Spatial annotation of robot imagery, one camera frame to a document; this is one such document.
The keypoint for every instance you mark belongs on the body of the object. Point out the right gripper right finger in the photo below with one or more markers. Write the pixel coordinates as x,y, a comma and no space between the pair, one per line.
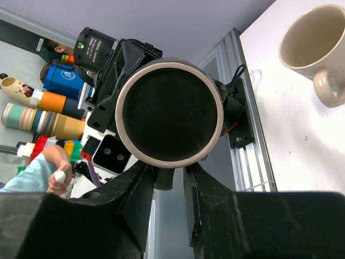
227,224

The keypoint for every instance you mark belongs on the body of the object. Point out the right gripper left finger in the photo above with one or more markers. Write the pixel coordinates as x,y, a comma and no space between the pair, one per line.
110,221

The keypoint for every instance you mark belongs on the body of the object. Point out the dark brown mug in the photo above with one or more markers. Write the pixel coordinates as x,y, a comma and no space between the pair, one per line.
169,114

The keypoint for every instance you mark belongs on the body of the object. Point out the small clear glass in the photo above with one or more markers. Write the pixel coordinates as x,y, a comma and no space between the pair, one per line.
255,75

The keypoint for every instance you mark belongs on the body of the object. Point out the cream floral mug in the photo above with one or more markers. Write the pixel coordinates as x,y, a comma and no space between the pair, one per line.
313,46

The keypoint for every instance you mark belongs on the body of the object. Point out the light blue sleeve forearm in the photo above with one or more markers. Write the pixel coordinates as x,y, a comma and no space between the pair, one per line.
34,178

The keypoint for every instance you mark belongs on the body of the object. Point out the person's hand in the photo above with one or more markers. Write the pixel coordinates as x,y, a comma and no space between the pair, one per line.
60,170

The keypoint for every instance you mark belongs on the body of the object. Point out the white spray bottle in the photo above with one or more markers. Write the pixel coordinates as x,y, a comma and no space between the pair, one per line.
60,176

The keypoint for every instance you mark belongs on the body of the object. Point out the colourful toy blocks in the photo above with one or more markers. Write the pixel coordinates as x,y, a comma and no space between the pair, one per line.
30,150

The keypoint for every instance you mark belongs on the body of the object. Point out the striped tumbler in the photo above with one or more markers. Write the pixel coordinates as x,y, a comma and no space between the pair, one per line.
47,123

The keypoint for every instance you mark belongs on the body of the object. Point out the orange navy bottle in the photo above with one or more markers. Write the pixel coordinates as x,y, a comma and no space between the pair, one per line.
58,103

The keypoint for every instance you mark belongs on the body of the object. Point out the blue bottle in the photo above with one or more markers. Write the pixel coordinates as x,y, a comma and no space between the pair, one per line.
63,80

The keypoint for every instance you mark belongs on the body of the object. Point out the cream patterned bottle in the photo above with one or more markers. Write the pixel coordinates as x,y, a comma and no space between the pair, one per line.
18,91

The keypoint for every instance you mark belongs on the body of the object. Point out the aluminium rail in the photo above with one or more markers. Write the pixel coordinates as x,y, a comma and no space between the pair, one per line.
240,158

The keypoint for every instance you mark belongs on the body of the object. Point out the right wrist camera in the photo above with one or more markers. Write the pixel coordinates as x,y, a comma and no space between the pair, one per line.
111,155

